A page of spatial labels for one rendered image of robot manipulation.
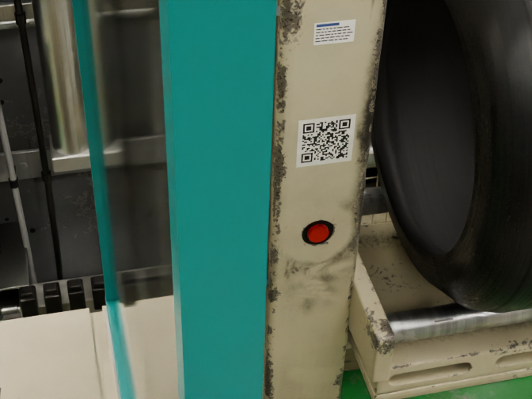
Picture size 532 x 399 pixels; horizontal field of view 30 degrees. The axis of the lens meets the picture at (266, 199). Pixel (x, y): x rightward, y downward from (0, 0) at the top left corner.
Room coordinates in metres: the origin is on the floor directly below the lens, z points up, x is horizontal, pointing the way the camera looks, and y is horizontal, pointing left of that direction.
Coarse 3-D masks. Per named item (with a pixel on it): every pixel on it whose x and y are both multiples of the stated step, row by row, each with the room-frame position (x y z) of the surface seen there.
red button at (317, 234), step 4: (320, 224) 1.02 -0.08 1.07; (312, 228) 1.01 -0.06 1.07; (316, 228) 1.01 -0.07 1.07; (320, 228) 1.01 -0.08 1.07; (324, 228) 1.01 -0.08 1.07; (308, 232) 1.01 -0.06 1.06; (312, 232) 1.01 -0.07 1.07; (316, 232) 1.01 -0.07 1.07; (320, 232) 1.01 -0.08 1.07; (324, 232) 1.01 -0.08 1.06; (328, 232) 1.01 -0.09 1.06; (308, 236) 1.01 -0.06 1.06; (312, 236) 1.01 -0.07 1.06; (316, 236) 1.01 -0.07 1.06; (320, 236) 1.01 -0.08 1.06; (324, 236) 1.01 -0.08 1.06; (312, 240) 1.01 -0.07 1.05; (316, 240) 1.01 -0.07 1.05; (320, 240) 1.01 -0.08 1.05
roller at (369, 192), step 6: (366, 192) 1.27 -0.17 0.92; (372, 192) 1.27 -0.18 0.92; (378, 192) 1.27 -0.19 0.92; (366, 198) 1.26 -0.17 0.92; (372, 198) 1.26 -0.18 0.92; (378, 198) 1.26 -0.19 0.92; (366, 204) 1.25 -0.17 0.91; (372, 204) 1.25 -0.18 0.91; (378, 204) 1.25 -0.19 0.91; (384, 204) 1.26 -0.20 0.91; (366, 210) 1.25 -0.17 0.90; (372, 210) 1.25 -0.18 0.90; (378, 210) 1.25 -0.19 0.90; (384, 210) 1.26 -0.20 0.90
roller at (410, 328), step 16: (448, 304) 1.02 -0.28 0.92; (400, 320) 0.98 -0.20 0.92; (416, 320) 0.99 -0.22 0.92; (432, 320) 0.99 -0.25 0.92; (448, 320) 0.99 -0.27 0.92; (464, 320) 1.00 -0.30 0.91; (480, 320) 1.00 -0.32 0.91; (496, 320) 1.01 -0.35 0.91; (512, 320) 1.01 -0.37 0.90; (528, 320) 1.02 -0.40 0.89; (400, 336) 0.97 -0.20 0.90; (416, 336) 0.97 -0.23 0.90; (432, 336) 0.98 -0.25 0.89
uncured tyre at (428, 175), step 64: (448, 0) 1.10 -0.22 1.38; (512, 0) 1.02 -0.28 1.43; (384, 64) 1.33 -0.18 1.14; (448, 64) 1.42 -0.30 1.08; (512, 64) 0.97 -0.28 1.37; (384, 128) 1.28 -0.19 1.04; (448, 128) 1.36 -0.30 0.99; (512, 128) 0.93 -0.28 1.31; (384, 192) 1.22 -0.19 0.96; (448, 192) 1.27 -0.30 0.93; (512, 192) 0.90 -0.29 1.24; (448, 256) 0.97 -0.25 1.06; (512, 256) 0.88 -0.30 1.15
